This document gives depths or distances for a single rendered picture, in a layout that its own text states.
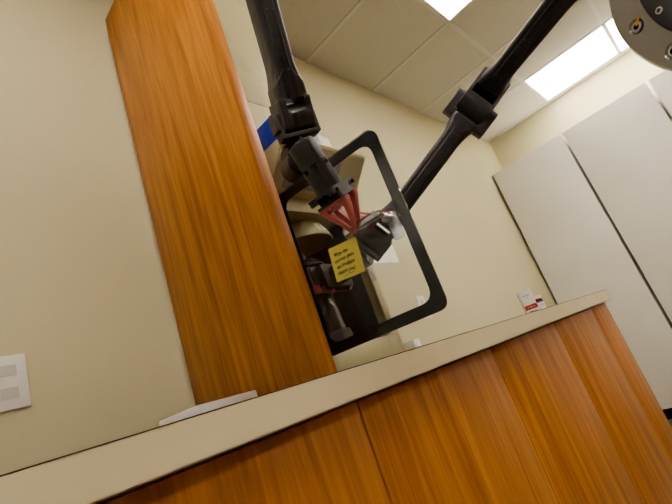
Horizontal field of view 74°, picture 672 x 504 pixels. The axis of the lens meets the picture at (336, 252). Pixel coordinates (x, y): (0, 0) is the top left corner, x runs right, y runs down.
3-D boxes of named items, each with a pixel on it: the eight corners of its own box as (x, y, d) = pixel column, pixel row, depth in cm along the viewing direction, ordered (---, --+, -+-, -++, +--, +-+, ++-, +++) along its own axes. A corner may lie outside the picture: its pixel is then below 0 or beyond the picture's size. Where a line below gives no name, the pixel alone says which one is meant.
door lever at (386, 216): (358, 241, 92) (354, 230, 93) (395, 219, 88) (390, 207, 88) (344, 240, 88) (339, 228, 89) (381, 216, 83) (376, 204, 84)
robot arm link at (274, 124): (270, 111, 83) (311, 102, 87) (258, 135, 94) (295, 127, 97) (292, 171, 83) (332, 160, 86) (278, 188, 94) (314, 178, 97)
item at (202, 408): (162, 442, 86) (158, 421, 87) (223, 422, 99) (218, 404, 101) (203, 426, 81) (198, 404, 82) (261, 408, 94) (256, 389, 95)
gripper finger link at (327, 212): (339, 244, 87) (312, 204, 86) (352, 233, 93) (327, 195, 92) (365, 228, 83) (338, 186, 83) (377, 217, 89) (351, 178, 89)
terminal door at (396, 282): (328, 358, 97) (275, 199, 108) (450, 306, 81) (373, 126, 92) (325, 359, 96) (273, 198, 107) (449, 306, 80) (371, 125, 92)
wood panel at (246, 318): (202, 431, 113) (104, 19, 153) (212, 428, 115) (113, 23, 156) (329, 381, 84) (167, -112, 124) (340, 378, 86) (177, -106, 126)
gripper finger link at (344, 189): (338, 245, 86) (311, 205, 86) (351, 234, 93) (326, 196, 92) (364, 229, 83) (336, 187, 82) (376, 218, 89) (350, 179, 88)
